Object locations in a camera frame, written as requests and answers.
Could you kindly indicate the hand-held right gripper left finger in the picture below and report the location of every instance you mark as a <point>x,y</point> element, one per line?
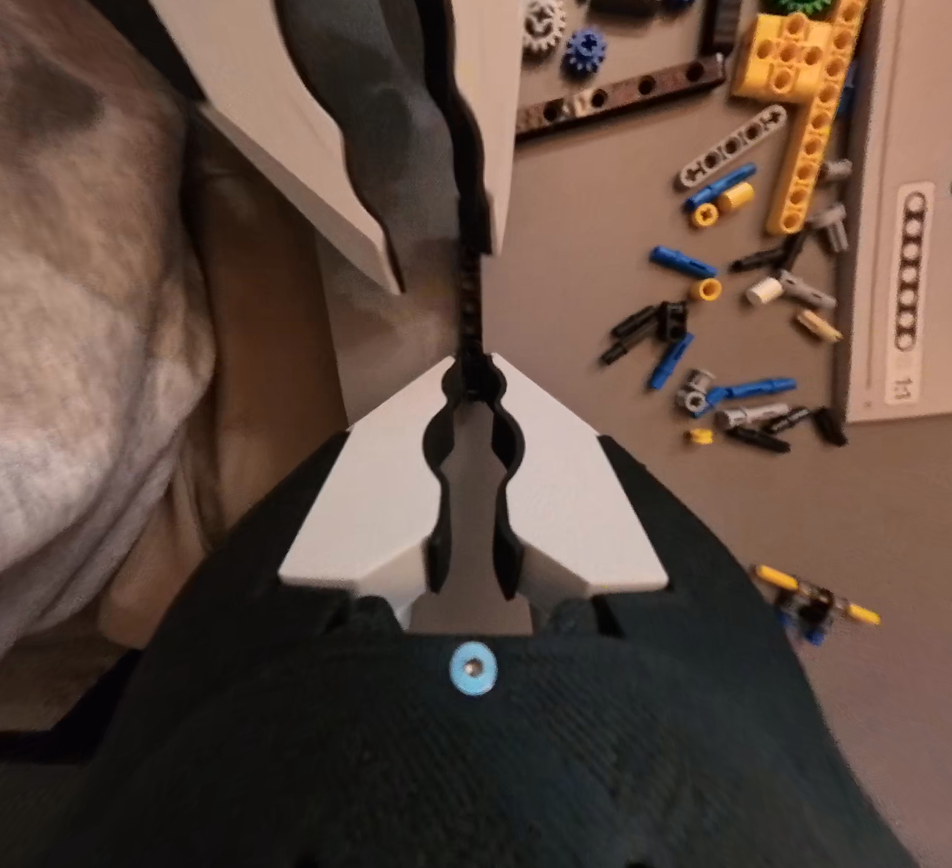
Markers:
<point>357,511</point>

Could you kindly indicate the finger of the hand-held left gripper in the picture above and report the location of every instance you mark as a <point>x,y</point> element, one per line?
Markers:
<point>223,28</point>
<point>491,28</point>

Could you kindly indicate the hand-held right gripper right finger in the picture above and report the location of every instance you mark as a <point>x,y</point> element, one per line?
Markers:
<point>580,511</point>

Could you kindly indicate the grey lego gear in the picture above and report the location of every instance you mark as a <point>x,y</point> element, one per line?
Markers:
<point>543,24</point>

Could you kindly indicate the tiny yellow lego piece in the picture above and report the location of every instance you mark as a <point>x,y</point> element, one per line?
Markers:
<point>700,436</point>

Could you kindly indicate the long black lego beam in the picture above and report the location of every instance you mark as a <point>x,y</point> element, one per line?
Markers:
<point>625,95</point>

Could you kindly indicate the grey lego connector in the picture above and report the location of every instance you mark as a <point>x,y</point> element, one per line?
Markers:
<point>694,392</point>

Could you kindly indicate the black lego pin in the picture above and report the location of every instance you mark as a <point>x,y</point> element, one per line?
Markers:
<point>790,249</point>
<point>831,426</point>
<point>755,260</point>
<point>636,321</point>
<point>757,439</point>
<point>628,347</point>
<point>788,418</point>

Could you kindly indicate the long grey lego pin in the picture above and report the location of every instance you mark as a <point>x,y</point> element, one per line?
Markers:
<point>751,414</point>
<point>807,290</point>

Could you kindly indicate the long blue lego axle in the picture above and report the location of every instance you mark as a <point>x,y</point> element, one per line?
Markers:
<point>751,390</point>

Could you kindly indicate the black lego connector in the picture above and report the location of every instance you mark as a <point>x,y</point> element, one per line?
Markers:
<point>673,321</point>

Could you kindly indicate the small lego assembly yellow axle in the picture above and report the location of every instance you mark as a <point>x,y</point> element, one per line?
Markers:
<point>811,604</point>

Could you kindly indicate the yellow lego bush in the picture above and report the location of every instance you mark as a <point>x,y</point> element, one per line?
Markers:
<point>736,196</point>
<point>705,289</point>
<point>703,215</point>

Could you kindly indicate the thin light grey lego beam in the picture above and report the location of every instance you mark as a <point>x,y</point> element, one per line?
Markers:
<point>732,147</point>

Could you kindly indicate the blue lego axle pin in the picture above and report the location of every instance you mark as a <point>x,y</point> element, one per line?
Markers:
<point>718,186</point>

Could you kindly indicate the white lego bush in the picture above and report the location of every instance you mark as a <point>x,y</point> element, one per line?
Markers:
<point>763,290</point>

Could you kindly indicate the yellow lego block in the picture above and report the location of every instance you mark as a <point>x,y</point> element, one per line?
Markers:
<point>785,57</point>

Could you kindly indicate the tan lego pin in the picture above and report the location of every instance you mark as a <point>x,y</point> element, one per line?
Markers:
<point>818,325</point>

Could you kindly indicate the long yellow lego beam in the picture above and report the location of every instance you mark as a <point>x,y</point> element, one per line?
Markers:
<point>822,117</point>

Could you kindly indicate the blue lego piece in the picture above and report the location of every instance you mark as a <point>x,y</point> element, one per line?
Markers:
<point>851,91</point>

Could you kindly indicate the lego instruction booklet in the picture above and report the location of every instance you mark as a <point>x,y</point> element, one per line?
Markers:
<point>904,139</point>

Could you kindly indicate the tan trousers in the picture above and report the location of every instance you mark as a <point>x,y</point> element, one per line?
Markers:
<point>268,332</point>

